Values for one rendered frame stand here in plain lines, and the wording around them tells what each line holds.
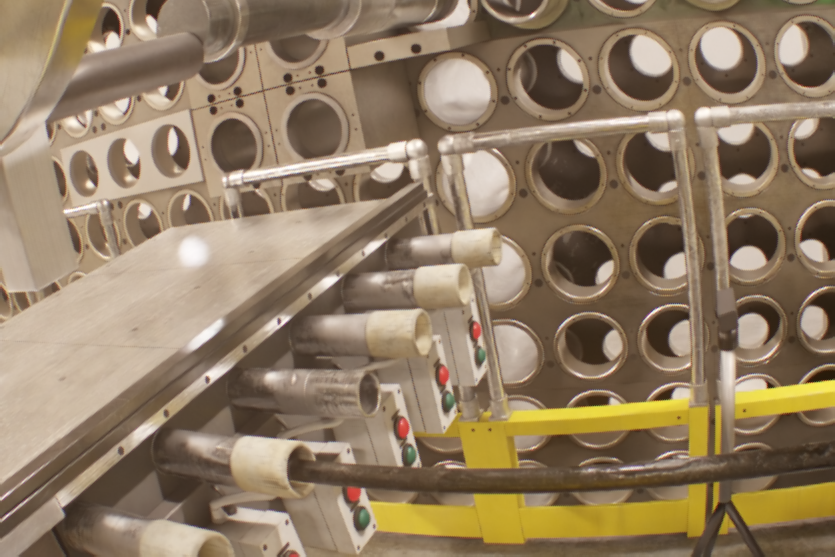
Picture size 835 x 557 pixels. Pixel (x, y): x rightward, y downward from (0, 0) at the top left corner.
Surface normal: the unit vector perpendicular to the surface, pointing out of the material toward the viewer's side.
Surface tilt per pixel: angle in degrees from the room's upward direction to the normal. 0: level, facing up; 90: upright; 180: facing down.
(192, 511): 90
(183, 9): 90
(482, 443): 90
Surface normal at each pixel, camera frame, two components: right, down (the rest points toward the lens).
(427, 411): -0.34, 0.31
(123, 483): 0.92, -0.09
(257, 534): -0.20, -0.95
